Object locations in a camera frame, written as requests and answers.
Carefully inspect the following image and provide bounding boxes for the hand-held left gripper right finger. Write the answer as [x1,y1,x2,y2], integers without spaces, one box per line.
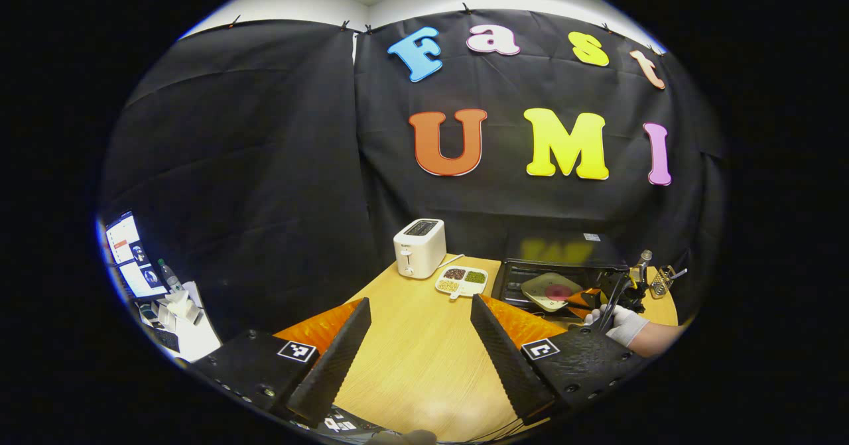
[470,294,654,426]

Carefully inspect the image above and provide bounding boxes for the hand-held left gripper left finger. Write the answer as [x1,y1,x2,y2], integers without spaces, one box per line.
[189,297,372,427]

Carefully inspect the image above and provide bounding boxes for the cream plate with pink food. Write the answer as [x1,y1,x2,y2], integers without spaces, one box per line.
[521,272,584,312]

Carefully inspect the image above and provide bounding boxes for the black electric oven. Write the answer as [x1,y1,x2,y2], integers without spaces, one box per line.
[491,231,631,320]

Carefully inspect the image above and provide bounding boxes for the white divided snack tray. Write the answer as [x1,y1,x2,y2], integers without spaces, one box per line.
[435,266,490,300]

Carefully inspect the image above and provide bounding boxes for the white toaster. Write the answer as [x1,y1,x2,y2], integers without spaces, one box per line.
[393,218,447,279]

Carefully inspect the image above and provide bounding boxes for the white side table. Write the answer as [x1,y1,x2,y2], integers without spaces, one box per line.
[136,283,223,364]

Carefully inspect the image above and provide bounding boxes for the white crumpled paper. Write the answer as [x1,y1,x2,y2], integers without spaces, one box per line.
[156,290,203,332]

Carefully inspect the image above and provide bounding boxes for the clear plastic bottle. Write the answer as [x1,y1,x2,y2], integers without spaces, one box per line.
[158,258,183,293]

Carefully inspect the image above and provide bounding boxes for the black backdrop cloth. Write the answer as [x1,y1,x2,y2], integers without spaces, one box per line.
[99,9,727,340]

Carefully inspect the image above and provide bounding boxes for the computer monitor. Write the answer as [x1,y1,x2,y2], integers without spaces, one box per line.
[104,211,170,300]

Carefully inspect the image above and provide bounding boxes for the wire mesh holder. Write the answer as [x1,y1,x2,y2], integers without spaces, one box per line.
[650,265,677,299]

